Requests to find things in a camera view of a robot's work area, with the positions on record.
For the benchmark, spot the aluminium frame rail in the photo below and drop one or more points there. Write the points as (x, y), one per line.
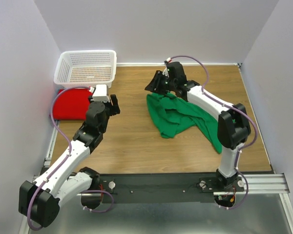
(254, 184)

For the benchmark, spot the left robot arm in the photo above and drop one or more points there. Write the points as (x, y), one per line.
(40, 200)

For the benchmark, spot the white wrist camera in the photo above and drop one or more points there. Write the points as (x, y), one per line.
(99, 93)
(166, 62)

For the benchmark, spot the folded red t shirt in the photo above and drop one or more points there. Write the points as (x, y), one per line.
(72, 105)

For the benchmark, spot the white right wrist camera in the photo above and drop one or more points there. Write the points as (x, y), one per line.
(166, 62)

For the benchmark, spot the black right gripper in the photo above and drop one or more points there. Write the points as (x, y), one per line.
(153, 87)

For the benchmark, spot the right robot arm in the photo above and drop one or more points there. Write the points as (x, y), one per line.
(233, 128)

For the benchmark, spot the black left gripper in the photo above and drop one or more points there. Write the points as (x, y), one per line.
(115, 108)

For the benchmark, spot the white plastic perforated basket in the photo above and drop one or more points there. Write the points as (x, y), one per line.
(86, 68)

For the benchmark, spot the green t shirt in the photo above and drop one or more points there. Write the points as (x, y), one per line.
(172, 115)

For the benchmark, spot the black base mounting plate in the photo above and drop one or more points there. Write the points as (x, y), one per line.
(160, 188)

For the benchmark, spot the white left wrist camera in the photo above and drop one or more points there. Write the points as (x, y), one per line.
(99, 93)

